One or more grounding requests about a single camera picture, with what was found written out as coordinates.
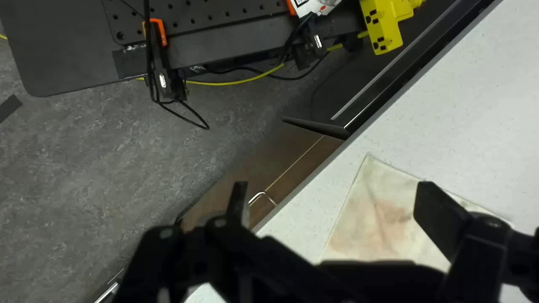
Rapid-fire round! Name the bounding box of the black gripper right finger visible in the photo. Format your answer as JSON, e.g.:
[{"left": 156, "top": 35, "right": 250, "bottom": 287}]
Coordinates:
[{"left": 412, "top": 179, "right": 539, "bottom": 303}]

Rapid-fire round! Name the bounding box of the orange handled clamp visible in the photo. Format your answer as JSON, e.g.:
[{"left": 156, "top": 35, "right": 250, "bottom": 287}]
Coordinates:
[{"left": 139, "top": 14, "right": 188, "bottom": 104}]

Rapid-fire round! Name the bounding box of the black perforated breadboard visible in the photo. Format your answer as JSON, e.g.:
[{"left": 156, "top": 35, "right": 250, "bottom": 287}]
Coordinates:
[{"left": 99, "top": 0, "right": 367, "bottom": 80}]

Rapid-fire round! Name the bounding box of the yellow cable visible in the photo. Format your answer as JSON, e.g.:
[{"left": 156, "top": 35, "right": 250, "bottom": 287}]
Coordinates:
[{"left": 136, "top": 30, "right": 368, "bottom": 89}]

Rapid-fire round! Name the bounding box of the wooden base cabinet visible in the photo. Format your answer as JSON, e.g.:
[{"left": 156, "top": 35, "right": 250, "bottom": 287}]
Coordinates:
[{"left": 176, "top": 132, "right": 345, "bottom": 232}]

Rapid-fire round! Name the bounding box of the metal drawer handle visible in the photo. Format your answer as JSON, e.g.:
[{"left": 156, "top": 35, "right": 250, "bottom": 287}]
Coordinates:
[{"left": 245, "top": 190, "right": 279, "bottom": 211}]

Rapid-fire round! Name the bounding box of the yellow power strip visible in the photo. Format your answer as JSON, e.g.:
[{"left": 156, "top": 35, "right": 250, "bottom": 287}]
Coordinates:
[{"left": 358, "top": 0, "right": 424, "bottom": 57}]

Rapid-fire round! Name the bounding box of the stained cream table cloth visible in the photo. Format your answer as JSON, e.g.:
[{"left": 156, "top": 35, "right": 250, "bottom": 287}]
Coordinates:
[{"left": 323, "top": 151, "right": 498, "bottom": 274}]

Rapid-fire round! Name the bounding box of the white box with orange edge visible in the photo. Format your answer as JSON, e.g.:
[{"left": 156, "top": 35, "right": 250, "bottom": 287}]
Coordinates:
[{"left": 284, "top": 0, "right": 341, "bottom": 20}]

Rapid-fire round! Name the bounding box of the black tape strip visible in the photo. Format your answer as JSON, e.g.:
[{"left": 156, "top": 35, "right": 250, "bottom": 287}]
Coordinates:
[{"left": 0, "top": 92, "right": 23, "bottom": 124}]

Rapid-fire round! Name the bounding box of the dark grey floor mat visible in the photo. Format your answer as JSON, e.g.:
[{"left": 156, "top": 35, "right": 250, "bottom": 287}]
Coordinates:
[{"left": 0, "top": 0, "right": 124, "bottom": 99}]

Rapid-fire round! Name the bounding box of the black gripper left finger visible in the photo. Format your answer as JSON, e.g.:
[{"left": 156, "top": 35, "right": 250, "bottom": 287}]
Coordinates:
[{"left": 114, "top": 179, "right": 316, "bottom": 303}]

